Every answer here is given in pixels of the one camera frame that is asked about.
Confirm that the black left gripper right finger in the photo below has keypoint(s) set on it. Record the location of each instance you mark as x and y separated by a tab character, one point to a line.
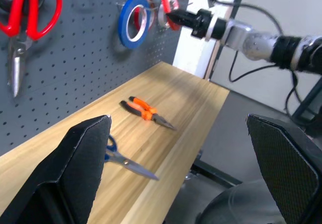
289	168

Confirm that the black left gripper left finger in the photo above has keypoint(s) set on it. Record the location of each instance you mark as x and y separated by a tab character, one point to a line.
63	173

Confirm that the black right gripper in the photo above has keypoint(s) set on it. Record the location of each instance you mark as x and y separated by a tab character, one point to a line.
200	22

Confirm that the orange black pliers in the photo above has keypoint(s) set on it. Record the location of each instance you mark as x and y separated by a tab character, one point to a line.
144	108

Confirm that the small red white tape roll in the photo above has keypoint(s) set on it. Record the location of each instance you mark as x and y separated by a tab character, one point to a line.
137	20

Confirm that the blue tape roll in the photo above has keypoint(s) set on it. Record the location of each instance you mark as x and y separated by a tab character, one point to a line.
123	30

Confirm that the dark grey perforated pegboard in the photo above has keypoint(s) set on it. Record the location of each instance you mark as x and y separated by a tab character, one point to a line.
75	58

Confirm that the white side panel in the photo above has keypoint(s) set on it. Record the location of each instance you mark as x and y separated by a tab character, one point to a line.
191	53

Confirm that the black metal stand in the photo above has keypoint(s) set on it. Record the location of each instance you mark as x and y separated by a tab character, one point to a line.
309	100

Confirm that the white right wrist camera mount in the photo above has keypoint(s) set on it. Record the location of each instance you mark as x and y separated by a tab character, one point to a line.
211	29

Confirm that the black table frame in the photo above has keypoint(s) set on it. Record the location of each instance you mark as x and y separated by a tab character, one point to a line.
216	175

